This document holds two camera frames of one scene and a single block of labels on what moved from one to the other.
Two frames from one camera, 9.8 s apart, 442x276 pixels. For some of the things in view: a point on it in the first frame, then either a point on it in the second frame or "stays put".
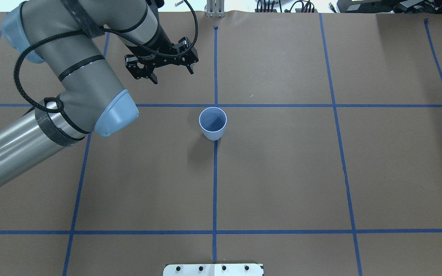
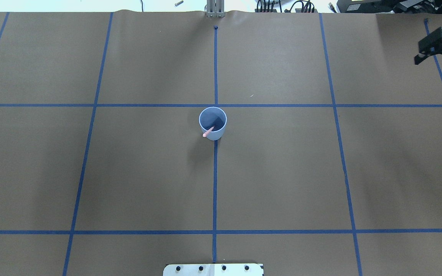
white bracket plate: x=214 y=270 stays put
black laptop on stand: x=404 y=7 stays put
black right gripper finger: x=153 y=78 to x=421 y=57
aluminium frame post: x=215 y=8 stays put
